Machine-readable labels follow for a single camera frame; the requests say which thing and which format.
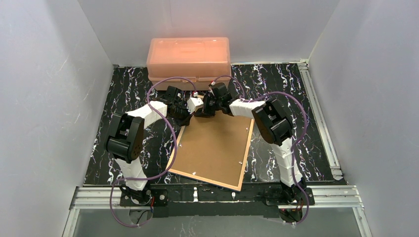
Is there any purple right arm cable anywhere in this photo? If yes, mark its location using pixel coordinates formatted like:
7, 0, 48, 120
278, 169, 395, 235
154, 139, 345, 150
209, 75, 310, 226

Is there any brown cardboard backing board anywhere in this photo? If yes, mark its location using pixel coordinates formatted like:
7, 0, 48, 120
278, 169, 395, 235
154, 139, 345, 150
170, 114, 252, 188

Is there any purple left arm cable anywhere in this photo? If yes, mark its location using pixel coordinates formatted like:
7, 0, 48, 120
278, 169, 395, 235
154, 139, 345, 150
109, 77, 199, 229

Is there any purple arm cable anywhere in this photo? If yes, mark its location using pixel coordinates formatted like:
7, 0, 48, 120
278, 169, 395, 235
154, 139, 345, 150
109, 77, 199, 229
209, 75, 310, 226

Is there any blue wooden picture frame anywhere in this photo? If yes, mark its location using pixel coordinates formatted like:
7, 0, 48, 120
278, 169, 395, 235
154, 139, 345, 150
166, 113, 255, 192

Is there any translucent pink plastic storage box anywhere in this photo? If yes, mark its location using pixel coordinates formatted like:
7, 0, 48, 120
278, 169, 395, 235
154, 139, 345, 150
146, 37, 231, 90

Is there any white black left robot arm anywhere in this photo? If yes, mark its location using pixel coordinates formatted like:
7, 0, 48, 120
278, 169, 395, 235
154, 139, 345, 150
104, 86, 203, 191

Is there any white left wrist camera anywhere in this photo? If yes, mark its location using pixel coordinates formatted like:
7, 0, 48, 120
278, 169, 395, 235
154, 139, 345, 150
187, 97, 204, 114

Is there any aluminium front mounting rail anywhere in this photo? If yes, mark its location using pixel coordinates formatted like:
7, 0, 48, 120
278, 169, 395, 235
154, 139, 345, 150
70, 183, 364, 209

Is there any aluminium right side rail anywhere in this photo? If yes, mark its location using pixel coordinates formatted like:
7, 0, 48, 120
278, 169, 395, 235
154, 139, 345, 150
297, 60, 343, 181

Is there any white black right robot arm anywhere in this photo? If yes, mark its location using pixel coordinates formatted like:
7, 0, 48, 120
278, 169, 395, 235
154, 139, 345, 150
195, 83, 301, 187

